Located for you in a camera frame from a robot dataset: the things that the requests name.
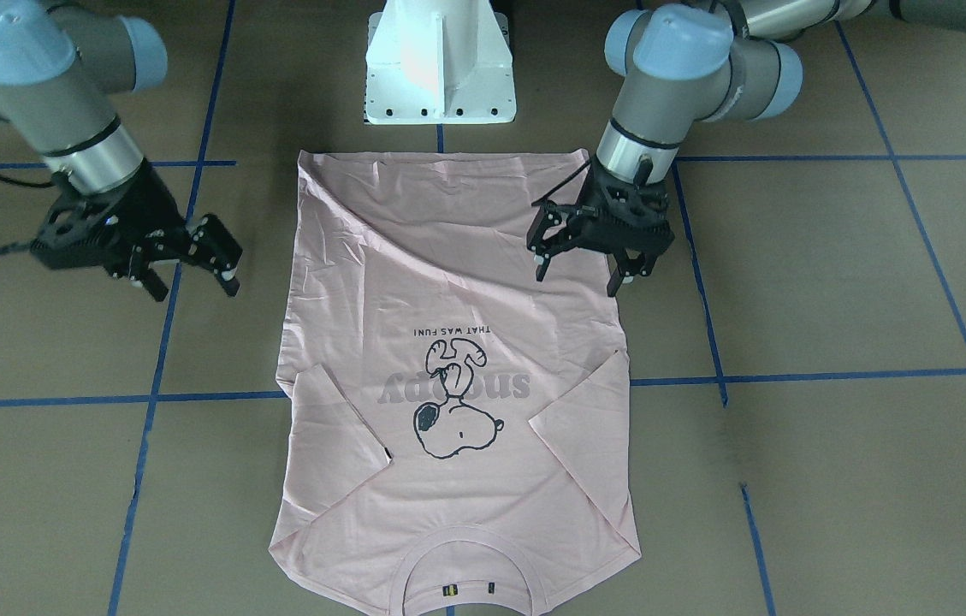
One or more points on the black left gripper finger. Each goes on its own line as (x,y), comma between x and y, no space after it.
(555,229)
(630,262)

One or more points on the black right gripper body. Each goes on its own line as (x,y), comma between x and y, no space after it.
(149,205)

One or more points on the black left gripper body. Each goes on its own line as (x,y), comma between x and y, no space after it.
(557,224)

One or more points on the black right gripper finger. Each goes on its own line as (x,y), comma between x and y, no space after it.
(140,273)
(211,246)

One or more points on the pink Snoopy t-shirt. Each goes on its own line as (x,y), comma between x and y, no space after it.
(460,432)

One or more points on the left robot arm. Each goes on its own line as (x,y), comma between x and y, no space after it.
(687,62)

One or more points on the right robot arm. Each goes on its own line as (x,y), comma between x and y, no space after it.
(59,64)

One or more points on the brown paper table cover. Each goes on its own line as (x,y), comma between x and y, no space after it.
(799,355)

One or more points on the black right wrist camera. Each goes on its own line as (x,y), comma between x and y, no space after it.
(79,234)

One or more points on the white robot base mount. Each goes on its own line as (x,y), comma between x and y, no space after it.
(440,62)

